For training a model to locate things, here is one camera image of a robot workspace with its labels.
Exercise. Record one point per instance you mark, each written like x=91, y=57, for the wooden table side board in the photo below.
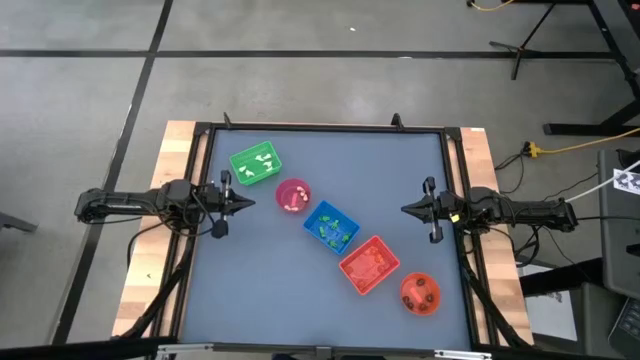
x=142, y=290
x=475, y=145

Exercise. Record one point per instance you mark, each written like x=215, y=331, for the white marker paper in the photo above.
x=627, y=181

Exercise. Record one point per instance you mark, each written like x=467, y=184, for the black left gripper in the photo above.
x=226, y=185

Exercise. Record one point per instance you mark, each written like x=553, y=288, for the orange plastic bowl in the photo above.
x=432, y=287

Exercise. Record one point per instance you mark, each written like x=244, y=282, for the black beam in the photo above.
x=75, y=351

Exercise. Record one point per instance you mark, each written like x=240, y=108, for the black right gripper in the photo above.
x=435, y=232

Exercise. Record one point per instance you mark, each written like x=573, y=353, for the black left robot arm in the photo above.
x=125, y=200

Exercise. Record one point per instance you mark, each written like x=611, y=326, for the red plastic basket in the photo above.
x=365, y=286

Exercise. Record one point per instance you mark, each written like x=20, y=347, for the green plastic basket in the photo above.
x=250, y=152

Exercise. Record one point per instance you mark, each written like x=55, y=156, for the black desk leg frame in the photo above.
x=590, y=129

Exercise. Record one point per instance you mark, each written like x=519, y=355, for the blue plastic basket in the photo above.
x=312, y=222

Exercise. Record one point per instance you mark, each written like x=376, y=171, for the black tripod stand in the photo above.
x=522, y=49

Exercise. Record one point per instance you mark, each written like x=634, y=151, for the black table frame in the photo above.
x=325, y=126

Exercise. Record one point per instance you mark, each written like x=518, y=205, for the black bar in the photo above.
x=560, y=277

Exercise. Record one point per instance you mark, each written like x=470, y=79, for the black frame clamp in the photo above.
x=227, y=121
x=397, y=121

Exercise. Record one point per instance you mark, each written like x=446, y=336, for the black keyboard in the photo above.
x=627, y=327

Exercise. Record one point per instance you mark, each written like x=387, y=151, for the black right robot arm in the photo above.
x=525, y=210

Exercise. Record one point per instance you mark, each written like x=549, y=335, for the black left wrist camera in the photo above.
x=212, y=196

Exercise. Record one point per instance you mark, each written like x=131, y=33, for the grey chair base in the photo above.
x=15, y=222

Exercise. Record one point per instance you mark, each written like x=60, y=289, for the grey cabinet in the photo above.
x=617, y=240

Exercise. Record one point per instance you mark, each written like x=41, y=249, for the silver aluminium rail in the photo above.
x=240, y=346

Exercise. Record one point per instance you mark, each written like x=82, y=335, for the pink plastic bowl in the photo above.
x=282, y=192

